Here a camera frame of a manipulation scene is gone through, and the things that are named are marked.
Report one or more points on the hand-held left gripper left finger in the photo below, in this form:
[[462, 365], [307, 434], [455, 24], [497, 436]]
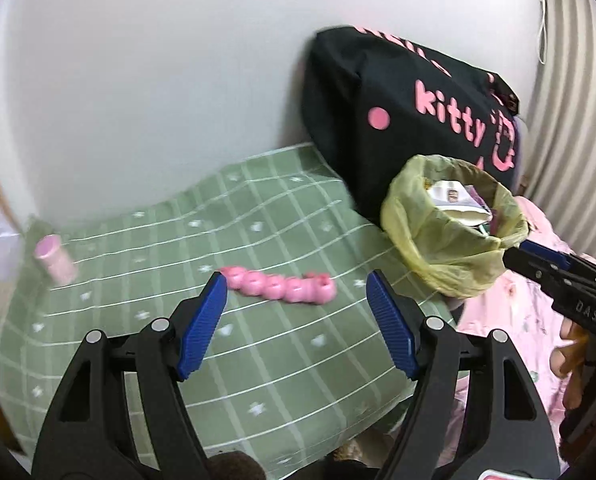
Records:
[[202, 325]]

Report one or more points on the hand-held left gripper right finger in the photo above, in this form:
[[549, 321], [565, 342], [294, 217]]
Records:
[[393, 330]]

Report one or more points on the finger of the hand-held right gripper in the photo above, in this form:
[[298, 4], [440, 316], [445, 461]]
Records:
[[528, 267], [545, 252]]

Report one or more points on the white snack pouch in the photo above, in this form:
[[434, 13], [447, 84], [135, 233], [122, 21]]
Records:
[[453, 197]]

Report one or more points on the person's left forearm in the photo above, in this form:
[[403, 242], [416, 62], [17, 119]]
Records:
[[232, 466]]

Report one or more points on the person's right hand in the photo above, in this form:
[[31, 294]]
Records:
[[573, 360]]

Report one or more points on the pink floral blanket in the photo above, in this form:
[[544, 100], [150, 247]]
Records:
[[518, 310]]

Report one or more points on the pink caterpillar toy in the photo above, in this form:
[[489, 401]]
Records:
[[278, 285]]

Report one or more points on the green checked cloth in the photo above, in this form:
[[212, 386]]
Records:
[[227, 240]]

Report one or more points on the striped beige curtain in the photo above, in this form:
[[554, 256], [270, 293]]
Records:
[[578, 110]]

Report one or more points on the small pink bottle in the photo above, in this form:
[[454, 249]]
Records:
[[55, 260]]

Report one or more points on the black hello kitty bag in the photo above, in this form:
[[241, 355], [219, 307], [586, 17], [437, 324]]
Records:
[[403, 110]]

